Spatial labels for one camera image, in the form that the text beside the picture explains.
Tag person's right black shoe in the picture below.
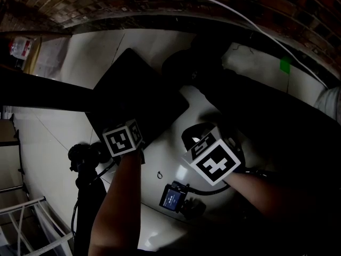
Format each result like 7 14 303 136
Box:
161 49 224 87

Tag thin black cable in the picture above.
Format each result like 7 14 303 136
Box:
70 160 117 234

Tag brown folding board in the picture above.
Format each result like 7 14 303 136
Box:
0 118 25 194

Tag white power cable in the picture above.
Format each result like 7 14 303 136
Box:
165 0 329 89

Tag small black screen device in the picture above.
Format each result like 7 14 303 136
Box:
159 180 207 220

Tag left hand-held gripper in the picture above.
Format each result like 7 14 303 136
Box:
102 118 146 165

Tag green tape piece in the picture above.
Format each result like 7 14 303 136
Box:
279 56 293 74

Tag white metal rack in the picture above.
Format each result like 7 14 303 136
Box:
0 196 74 256

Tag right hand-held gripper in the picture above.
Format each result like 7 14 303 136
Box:
181 122 247 187

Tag person's right forearm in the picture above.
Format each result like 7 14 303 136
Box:
223 169 341 223

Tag wrapped water bottle pack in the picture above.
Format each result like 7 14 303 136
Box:
9 36 34 61

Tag person's left forearm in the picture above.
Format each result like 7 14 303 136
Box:
87 150 143 256

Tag person's left black shoe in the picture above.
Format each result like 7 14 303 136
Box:
68 142 110 172

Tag person's black shoe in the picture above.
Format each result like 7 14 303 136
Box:
161 49 224 87
68 142 110 172

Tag black table base and pole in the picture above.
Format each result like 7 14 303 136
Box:
0 67 112 114

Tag grey fabric item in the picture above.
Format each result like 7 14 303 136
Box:
314 86 341 118

